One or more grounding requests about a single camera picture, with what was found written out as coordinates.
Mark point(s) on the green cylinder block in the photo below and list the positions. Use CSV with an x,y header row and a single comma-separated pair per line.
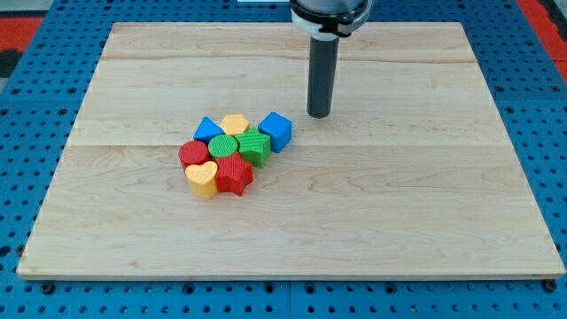
x,y
222,146

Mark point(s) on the red star block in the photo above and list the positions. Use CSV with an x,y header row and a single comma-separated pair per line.
x,y
234,174

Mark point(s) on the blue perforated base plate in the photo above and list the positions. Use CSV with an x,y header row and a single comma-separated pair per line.
x,y
43,96

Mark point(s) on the green star block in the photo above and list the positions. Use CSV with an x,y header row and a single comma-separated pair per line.
x,y
254,147

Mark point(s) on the blue triangle block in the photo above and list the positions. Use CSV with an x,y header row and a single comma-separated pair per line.
x,y
207,130

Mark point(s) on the yellow heart block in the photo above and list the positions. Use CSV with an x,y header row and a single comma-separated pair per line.
x,y
201,179

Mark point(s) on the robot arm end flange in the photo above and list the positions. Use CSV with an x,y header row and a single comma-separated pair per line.
x,y
327,20

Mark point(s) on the wooden board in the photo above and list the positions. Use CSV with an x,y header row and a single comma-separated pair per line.
x,y
411,177

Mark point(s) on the blue cube block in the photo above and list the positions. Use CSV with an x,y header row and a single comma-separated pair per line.
x,y
278,128

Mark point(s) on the yellow hexagon block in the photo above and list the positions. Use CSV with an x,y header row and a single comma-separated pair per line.
x,y
234,124

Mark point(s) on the red cylinder block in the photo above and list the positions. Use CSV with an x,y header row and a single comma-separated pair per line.
x,y
193,153

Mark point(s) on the black cylindrical pointer tool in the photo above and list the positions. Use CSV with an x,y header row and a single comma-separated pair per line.
x,y
321,76

